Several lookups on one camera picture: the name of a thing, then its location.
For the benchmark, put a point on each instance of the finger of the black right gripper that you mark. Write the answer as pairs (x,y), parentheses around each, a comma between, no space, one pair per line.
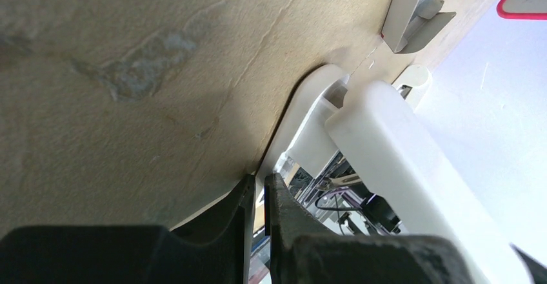
(537,270)

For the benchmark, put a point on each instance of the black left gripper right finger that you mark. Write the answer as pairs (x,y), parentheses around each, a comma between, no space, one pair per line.
(303,250)

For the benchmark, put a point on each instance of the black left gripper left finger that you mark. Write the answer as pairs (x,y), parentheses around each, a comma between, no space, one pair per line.
(214,247)

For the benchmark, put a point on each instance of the white stapler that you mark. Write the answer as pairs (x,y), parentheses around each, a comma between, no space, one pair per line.
(412,84)
(396,157)

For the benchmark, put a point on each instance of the red framed whiteboard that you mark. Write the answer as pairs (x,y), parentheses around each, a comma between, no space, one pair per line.
(522,9)

